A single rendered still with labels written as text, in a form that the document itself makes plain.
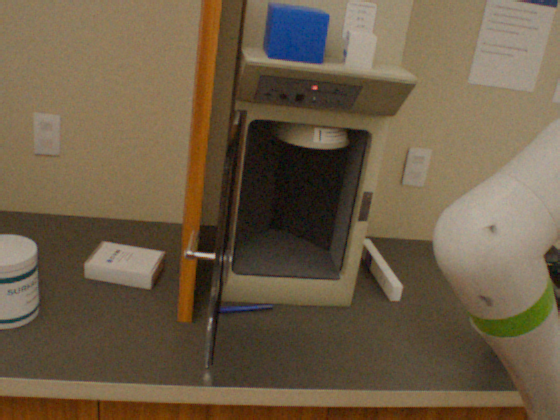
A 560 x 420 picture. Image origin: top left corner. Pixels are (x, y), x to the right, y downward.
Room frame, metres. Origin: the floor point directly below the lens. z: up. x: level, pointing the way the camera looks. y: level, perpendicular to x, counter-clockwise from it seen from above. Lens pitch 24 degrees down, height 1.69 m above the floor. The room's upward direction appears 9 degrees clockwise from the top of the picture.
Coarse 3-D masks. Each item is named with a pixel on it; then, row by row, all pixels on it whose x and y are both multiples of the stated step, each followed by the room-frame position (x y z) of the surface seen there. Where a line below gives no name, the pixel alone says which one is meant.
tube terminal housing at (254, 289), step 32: (256, 0) 1.19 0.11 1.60; (288, 0) 1.20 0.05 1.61; (320, 0) 1.21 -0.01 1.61; (384, 0) 1.24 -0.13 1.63; (256, 32) 1.19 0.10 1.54; (384, 32) 1.24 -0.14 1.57; (352, 128) 1.23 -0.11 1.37; (384, 128) 1.25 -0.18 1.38; (352, 224) 1.27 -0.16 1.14; (352, 256) 1.24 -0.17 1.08; (224, 288) 1.19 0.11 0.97; (256, 288) 1.21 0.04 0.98; (288, 288) 1.22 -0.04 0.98; (320, 288) 1.23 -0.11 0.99; (352, 288) 1.25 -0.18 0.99
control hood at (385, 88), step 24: (240, 72) 1.15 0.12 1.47; (264, 72) 1.10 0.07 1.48; (288, 72) 1.10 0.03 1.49; (312, 72) 1.10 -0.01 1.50; (336, 72) 1.11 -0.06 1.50; (360, 72) 1.11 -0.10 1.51; (384, 72) 1.14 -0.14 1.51; (408, 72) 1.18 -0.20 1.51; (240, 96) 1.15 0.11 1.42; (360, 96) 1.16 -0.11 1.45; (384, 96) 1.16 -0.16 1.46
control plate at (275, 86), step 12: (264, 84) 1.12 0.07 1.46; (276, 84) 1.12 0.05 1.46; (288, 84) 1.13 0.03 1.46; (300, 84) 1.13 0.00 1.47; (312, 84) 1.13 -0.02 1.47; (324, 84) 1.13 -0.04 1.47; (336, 84) 1.13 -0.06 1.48; (264, 96) 1.15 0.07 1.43; (276, 96) 1.15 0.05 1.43; (288, 96) 1.16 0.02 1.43; (312, 96) 1.16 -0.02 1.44; (324, 96) 1.16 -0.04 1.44; (336, 96) 1.16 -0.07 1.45; (348, 96) 1.16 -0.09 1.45; (336, 108) 1.19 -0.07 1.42; (348, 108) 1.19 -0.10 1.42
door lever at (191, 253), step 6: (192, 234) 0.97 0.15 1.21; (198, 234) 0.97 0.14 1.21; (192, 240) 0.95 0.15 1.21; (198, 240) 0.96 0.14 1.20; (192, 246) 0.92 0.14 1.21; (198, 246) 0.95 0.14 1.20; (186, 252) 0.90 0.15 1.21; (192, 252) 0.90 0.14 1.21; (198, 252) 0.91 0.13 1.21; (186, 258) 0.90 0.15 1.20; (192, 258) 0.90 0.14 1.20; (198, 258) 0.91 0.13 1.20; (204, 258) 0.91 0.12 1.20; (210, 258) 0.91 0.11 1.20
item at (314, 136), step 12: (276, 132) 1.28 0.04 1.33; (288, 132) 1.25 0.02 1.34; (300, 132) 1.25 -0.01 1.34; (312, 132) 1.24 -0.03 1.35; (324, 132) 1.25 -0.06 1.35; (336, 132) 1.27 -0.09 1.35; (300, 144) 1.23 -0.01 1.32; (312, 144) 1.23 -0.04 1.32; (324, 144) 1.24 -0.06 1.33; (336, 144) 1.26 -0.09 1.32
